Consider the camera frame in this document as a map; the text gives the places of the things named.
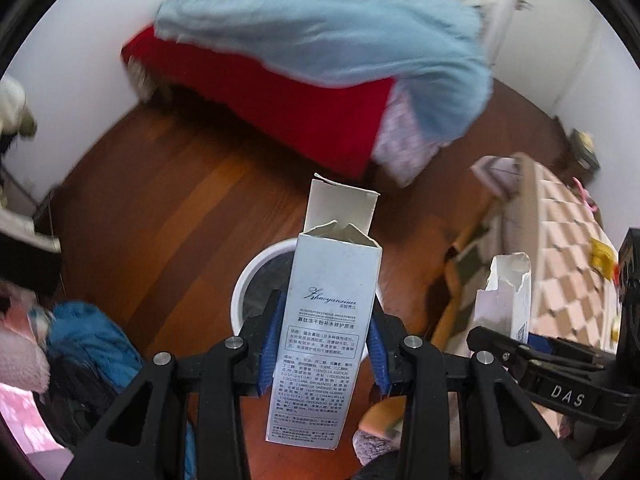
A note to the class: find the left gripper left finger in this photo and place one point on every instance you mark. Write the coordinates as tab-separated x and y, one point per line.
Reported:
143	434

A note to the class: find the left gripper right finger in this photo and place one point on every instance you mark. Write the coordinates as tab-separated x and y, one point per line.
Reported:
502	435

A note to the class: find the tall white grey box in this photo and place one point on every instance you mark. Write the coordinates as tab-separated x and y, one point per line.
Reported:
309	399

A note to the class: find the white barcode box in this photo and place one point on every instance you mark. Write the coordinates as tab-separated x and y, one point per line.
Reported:
505	304

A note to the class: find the white round trash bin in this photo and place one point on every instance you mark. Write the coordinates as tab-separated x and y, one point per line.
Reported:
265	284

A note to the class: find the checkered table cloth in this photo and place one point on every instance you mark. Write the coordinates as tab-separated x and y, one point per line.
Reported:
536	216

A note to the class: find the yellow snack wrapper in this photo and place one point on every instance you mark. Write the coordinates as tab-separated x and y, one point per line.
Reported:
602	259

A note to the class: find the blue cloth pile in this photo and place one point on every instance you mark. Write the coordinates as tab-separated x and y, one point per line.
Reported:
83	333

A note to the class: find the pink plush toy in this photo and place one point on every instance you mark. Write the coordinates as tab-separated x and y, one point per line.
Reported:
587	197

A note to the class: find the pink fluffy garment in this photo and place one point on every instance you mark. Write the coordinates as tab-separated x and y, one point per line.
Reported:
25	327

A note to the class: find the tissue box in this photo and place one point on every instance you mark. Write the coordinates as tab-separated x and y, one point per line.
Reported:
584	150

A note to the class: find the red bed sheet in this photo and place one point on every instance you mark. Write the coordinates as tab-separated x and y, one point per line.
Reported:
334	127

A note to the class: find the white door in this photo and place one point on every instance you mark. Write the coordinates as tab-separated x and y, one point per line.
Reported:
500	22

